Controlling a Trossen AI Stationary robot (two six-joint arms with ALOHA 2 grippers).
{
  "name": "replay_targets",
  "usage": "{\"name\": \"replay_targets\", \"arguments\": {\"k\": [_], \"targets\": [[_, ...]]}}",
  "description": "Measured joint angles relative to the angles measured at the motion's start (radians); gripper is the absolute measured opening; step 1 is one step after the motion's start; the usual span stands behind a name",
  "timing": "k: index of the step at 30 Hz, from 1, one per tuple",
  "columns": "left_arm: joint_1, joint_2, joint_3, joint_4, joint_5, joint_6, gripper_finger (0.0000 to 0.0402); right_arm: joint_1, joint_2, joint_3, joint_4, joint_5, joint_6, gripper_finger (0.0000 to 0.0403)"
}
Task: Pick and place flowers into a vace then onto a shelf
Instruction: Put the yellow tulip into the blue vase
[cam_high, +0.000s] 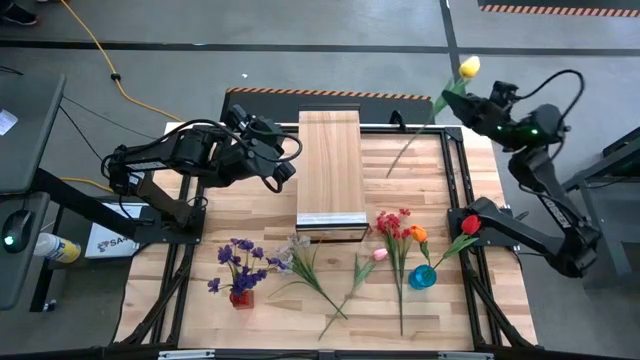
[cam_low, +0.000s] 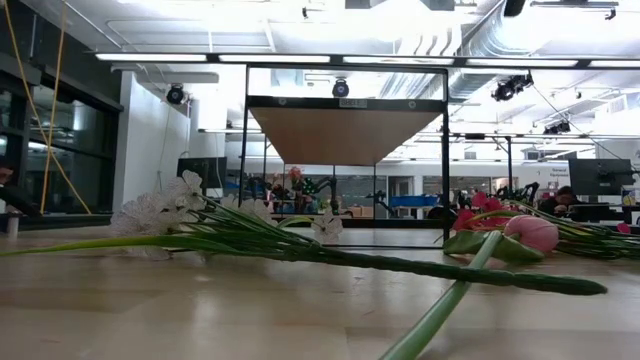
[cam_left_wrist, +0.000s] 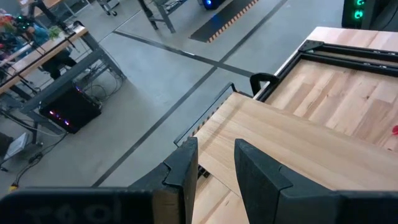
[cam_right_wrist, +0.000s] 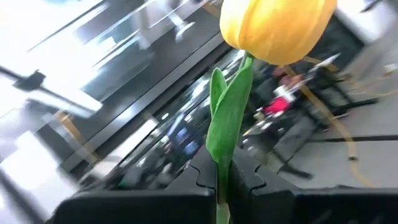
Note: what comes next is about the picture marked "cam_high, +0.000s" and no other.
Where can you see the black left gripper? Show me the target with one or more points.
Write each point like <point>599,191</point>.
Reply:
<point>260,145</point>

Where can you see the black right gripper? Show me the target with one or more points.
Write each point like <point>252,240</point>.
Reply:
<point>500,120</point>

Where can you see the yellow artificial tulip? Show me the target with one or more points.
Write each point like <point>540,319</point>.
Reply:
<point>470,66</point>

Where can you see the red artificial tulip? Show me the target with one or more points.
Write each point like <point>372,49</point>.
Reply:
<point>470,225</point>

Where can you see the white artificial flower sprig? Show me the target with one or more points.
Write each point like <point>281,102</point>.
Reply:
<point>302,267</point>

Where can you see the orange artificial tulip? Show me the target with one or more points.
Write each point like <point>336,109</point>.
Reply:
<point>419,233</point>

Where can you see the purple artificial flower sprig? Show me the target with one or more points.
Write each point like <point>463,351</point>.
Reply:
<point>245,280</point>

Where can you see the pink artificial tulip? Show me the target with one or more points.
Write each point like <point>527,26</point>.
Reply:
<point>380,254</point>

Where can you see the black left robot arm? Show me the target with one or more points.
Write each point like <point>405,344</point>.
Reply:
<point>150,157</point>

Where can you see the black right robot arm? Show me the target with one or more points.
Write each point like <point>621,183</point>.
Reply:
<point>555,200</point>

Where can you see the black mat with hazard stripe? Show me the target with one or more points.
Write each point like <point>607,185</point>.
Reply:
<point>370,107</point>
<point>550,9</point>

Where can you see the red blossom flower sprig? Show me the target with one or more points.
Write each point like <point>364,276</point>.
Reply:
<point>392,225</point>

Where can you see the red glass vase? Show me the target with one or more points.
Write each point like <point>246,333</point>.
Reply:
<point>242,300</point>

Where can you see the grey metal table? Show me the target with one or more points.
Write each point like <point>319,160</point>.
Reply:
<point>620,165</point>

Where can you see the blue glass vase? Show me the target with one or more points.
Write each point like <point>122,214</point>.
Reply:
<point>420,279</point>

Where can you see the white printed sign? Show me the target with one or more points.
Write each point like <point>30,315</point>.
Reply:
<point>107,245</point>

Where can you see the white and yellow bottle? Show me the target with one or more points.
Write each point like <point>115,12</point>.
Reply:
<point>57,248</point>

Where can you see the dark grey desk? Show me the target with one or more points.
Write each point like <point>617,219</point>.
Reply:
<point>30,150</point>

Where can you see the white paper sheet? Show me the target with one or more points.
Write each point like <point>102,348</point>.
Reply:
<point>7,122</point>

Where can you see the black computer mouse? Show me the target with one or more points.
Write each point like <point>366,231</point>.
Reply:
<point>17,230</point>

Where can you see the person's shoe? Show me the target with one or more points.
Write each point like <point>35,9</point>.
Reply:
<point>17,17</point>

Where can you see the black frame clamp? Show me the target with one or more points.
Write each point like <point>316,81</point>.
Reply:
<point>398,120</point>

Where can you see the wooden shelf with black frame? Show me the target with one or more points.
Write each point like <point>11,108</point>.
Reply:
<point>330,165</point>

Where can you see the black metal table frame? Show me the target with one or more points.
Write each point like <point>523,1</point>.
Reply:
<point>375,130</point>

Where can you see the silver metal bracket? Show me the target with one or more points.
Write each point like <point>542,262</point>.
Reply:
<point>465,356</point>
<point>185,355</point>

